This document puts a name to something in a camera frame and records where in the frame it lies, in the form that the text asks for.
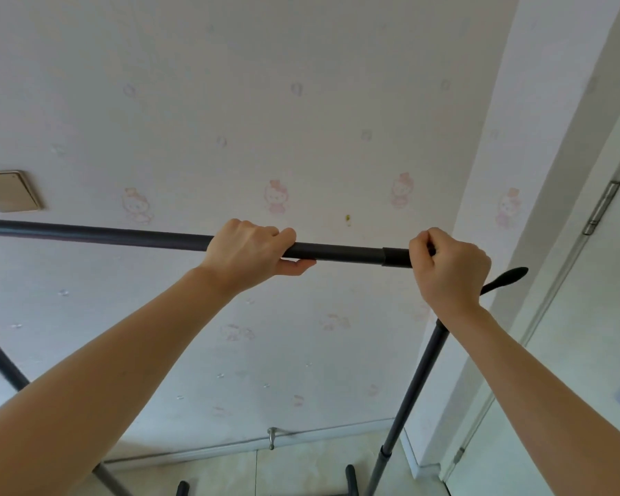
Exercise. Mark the person's left hand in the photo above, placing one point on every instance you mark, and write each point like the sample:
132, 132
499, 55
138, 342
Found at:
240, 253

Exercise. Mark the person's right hand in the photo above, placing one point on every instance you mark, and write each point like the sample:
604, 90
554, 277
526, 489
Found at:
454, 276

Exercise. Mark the person's left thumb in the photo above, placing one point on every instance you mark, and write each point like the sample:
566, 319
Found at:
297, 267

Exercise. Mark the person's right thumb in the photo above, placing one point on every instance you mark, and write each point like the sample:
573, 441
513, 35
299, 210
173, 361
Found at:
418, 253

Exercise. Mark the black rack top bar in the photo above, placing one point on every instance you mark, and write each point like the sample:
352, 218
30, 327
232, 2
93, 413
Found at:
134, 236

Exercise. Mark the person's left forearm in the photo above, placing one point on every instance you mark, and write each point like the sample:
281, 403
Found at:
98, 377

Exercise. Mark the person's right forearm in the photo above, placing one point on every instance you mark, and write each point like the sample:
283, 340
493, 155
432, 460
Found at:
537, 402

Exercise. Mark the black rack side hook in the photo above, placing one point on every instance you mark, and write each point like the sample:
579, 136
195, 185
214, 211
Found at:
511, 276

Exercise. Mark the black rack upright pole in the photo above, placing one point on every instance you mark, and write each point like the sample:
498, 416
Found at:
0, 359
413, 387

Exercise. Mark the white door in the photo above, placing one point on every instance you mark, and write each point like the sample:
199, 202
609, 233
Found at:
589, 330

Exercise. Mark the large silver door hinge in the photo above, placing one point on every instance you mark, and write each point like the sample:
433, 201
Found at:
602, 207

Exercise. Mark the small silver door hinge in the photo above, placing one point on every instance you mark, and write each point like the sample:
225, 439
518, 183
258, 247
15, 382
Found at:
459, 456

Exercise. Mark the black rack base foot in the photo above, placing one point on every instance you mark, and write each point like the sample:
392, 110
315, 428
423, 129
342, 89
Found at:
352, 481
182, 489

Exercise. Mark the small metal wall hook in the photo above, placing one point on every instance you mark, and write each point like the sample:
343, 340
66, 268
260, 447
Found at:
272, 438

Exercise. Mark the beige wall switch plate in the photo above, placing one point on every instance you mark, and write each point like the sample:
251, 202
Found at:
9, 191

